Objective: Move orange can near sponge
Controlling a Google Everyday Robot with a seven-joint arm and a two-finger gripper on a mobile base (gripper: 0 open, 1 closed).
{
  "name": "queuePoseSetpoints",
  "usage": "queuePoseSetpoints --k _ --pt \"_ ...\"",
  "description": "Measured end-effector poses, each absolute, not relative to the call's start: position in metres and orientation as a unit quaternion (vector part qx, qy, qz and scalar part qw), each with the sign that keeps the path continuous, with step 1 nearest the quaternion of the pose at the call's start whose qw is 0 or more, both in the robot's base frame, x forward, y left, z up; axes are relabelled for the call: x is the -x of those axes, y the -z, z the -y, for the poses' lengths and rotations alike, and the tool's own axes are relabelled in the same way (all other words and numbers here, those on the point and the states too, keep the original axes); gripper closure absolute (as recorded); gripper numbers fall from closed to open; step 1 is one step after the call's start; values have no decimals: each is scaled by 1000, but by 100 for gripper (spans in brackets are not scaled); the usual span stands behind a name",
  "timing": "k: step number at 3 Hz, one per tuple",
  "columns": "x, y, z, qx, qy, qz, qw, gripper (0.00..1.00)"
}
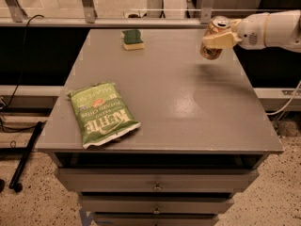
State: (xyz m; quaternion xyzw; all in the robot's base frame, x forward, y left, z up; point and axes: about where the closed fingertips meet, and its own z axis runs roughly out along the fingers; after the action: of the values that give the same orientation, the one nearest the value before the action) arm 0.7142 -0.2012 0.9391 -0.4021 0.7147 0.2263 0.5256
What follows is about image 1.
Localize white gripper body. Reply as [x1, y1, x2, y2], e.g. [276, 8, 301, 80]
[237, 13, 269, 50]

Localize orange soda can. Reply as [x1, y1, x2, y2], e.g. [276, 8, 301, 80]
[200, 16, 230, 60]

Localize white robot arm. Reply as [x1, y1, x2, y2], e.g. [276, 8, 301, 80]
[202, 10, 301, 53]

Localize green and yellow sponge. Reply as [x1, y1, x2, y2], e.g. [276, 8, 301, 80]
[121, 29, 145, 51]

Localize grey drawer cabinet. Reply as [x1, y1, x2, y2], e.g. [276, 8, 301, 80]
[37, 29, 283, 218]

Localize green potato chips bag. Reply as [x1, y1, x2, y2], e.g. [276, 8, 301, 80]
[68, 82, 141, 149]

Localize top grey drawer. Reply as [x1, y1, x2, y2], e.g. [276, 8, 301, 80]
[55, 169, 259, 193]

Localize grey drawer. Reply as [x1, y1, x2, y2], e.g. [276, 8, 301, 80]
[79, 196, 234, 215]
[55, 169, 259, 193]
[94, 215, 219, 226]

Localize middle grey drawer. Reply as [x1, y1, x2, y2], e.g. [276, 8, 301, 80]
[79, 196, 234, 215]

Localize bottom grey drawer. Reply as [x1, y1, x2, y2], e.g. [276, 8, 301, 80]
[94, 215, 219, 226]

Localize black pole with wheel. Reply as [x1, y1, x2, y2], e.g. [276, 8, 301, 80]
[8, 121, 44, 193]

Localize white cable on right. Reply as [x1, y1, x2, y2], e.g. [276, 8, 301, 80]
[266, 79, 301, 117]

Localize metal window rail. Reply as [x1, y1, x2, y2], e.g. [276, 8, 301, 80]
[0, 0, 285, 29]

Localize black cable on left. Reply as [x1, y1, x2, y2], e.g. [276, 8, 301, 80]
[0, 14, 45, 135]

